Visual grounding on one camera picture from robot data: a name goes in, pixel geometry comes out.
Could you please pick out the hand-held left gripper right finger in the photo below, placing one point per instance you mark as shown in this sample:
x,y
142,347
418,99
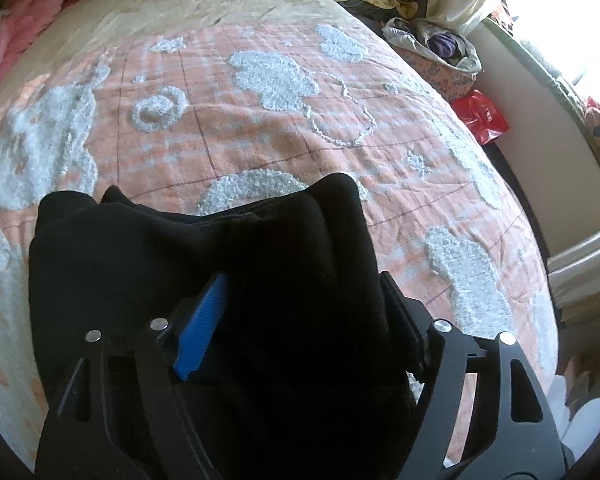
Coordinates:
x,y
447,360

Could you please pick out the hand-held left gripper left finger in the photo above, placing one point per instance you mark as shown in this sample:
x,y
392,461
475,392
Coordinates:
x,y
202,325

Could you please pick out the black sweater with orange cuffs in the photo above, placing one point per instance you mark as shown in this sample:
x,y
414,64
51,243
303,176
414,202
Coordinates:
x,y
280,270

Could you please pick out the white crumpled plastic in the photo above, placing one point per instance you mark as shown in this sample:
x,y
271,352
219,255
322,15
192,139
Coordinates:
x,y
585,410

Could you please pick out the peach tufted bed blanket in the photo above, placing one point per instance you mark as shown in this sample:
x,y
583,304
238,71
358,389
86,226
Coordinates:
x,y
230,125

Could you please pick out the red plastic bag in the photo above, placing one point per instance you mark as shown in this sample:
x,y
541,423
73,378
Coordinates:
x,y
480,115

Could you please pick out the floral cloth bundle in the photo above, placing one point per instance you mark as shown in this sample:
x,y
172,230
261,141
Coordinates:
x,y
445,80

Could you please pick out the white plastic bag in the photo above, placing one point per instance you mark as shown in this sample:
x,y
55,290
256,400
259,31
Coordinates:
x,y
410,30

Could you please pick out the pink duvet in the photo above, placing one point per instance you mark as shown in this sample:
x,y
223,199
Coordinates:
x,y
15,25

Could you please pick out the window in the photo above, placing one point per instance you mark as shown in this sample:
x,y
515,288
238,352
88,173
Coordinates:
x,y
570,15

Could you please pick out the white wooden frame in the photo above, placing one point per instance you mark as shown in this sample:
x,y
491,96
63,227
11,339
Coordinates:
x,y
585,275

